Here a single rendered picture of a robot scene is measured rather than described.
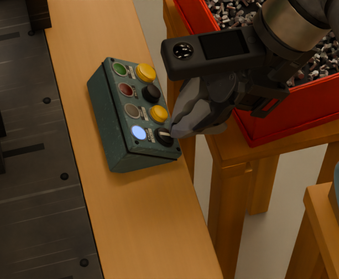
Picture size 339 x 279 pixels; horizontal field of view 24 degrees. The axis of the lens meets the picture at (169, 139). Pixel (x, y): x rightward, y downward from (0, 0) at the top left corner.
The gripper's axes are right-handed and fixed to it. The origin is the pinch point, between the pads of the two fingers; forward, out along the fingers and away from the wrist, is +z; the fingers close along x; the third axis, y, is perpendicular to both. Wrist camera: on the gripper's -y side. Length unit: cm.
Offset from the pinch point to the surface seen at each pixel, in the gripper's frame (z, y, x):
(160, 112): 0.9, -0.4, 3.1
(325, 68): -9.0, 24.6, 8.6
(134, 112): 1.6, -3.9, 3.1
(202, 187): 66, 70, 41
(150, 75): 0.9, 0.0, 9.6
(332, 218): -2.8, 20.4, -13.2
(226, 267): 38, 41, 3
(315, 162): 48, 95, 41
